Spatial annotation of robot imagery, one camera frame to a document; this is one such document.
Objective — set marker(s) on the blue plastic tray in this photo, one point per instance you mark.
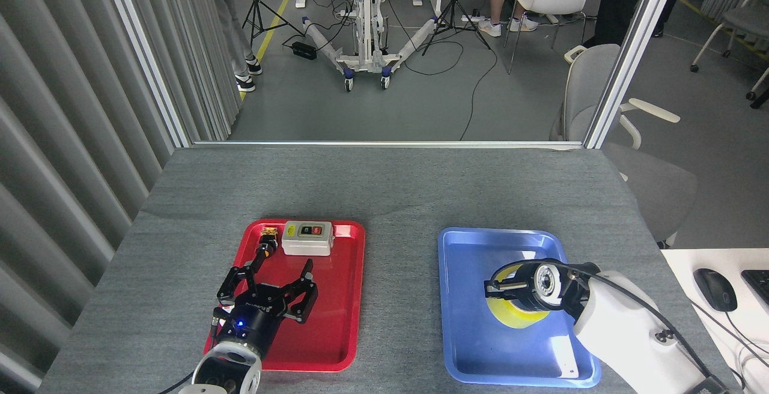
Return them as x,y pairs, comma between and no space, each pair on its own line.
468,334

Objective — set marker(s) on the grey office chair white legs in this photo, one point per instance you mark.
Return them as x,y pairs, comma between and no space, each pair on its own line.
748,21

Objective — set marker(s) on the black computer mouse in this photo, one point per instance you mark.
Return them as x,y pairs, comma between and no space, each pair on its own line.
715,290

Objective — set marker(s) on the grey switch box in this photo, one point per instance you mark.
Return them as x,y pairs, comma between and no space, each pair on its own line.
306,244

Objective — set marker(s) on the red plastic tray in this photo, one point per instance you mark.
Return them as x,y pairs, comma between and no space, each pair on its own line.
336,334

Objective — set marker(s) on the black power adapter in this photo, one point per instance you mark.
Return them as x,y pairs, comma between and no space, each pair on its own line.
303,50

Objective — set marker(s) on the black keyboard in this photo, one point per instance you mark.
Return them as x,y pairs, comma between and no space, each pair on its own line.
758,286

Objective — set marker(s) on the white desk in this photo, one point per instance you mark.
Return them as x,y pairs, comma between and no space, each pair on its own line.
679,265

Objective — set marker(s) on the yellow push button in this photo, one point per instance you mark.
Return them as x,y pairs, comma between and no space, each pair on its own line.
270,239

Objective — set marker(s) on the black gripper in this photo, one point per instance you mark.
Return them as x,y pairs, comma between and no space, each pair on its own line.
522,289
249,322

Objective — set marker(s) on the silver left frame post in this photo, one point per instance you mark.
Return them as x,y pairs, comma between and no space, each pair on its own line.
146,51

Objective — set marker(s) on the silver right frame post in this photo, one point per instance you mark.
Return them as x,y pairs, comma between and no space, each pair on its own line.
632,51

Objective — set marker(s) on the silver frame post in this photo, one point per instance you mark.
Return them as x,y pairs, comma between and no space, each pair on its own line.
146,51
632,51

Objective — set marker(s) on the grey swivel chair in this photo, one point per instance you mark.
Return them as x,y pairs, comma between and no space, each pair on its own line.
592,81

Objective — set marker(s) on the silver horizontal frame rail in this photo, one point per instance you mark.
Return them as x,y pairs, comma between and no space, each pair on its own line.
384,144

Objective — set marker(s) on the yellow tape roll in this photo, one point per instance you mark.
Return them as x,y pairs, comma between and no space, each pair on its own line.
522,321

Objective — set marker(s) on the white stand on wheels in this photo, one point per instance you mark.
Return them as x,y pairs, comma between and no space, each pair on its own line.
366,21

